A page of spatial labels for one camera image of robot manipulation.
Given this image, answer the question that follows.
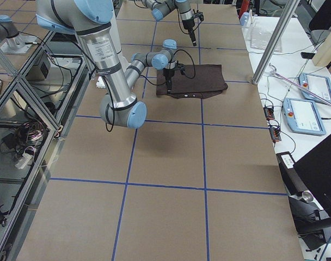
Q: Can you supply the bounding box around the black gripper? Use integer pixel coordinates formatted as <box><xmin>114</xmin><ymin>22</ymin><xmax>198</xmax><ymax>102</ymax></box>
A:
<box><xmin>182</xmin><ymin>19</ymin><xmax>197</xmax><ymax>46</ymax></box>
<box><xmin>163</xmin><ymin>68</ymin><xmax>175</xmax><ymax>93</ymax></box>

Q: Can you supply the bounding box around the brown t-shirt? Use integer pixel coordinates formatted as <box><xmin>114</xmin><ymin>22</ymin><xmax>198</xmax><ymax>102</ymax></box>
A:
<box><xmin>156</xmin><ymin>64</ymin><xmax>228</xmax><ymax>99</ymax></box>

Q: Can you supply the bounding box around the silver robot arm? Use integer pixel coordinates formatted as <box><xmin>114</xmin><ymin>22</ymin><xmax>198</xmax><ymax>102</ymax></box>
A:
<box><xmin>36</xmin><ymin>1</ymin><xmax>177</xmax><ymax>129</ymax></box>
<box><xmin>133</xmin><ymin>0</ymin><xmax>204</xmax><ymax>46</ymax></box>

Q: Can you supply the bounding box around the red cylinder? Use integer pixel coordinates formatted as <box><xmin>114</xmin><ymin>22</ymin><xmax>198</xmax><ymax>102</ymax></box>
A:
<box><xmin>238</xmin><ymin>0</ymin><xmax>250</xmax><ymax>18</ymax></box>

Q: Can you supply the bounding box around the clear plastic bag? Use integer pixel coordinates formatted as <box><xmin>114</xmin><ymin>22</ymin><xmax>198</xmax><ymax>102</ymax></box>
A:
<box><xmin>246</xmin><ymin>23</ymin><xmax>275</xmax><ymax>50</ymax></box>

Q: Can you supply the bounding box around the reacher grabber stick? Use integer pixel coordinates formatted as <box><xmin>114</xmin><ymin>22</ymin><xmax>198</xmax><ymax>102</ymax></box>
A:
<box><xmin>269</xmin><ymin>64</ymin><xmax>331</xmax><ymax>105</ymax></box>

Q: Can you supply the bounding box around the near teach pendant tablet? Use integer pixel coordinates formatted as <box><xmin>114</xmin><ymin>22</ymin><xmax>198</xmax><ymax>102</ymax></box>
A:
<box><xmin>283</xmin><ymin>98</ymin><xmax>326</xmax><ymax>136</ymax></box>

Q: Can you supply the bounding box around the teach pendant tablet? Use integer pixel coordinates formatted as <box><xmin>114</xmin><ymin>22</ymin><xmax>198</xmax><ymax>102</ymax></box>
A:
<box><xmin>299</xmin><ymin>73</ymin><xmax>331</xmax><ymax>103</ymax></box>
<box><xmin>283</xmin><ymin>98</ymin><xmax>326</xmax><ymax>136</ymax></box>

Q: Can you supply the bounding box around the far teach pendant tablet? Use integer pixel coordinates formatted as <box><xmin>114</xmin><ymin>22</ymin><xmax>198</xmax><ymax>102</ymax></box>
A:
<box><xmin>299</xmin><ymin>73</ymin><xmax>331</xmax><ymax>103</ymax></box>

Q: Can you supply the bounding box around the black monitor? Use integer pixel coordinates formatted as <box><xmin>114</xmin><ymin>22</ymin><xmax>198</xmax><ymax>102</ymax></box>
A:
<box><xmin>277</xmin><ymin>134</ymin><xmax>331</xmax><ymax>250</ymax></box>

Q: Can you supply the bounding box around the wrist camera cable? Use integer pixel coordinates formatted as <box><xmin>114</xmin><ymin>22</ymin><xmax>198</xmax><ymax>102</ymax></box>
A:
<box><xmin>174</xmin><ymin>48</ymin><xmax>197</xmax><ymax>79</ymax></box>

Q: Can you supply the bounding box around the aluminium frame post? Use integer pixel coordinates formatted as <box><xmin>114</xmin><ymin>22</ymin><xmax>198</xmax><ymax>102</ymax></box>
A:
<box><xmin>252</xmin><ymin>0</ymin><xmax>300</xmax><ymax>85</ymax></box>

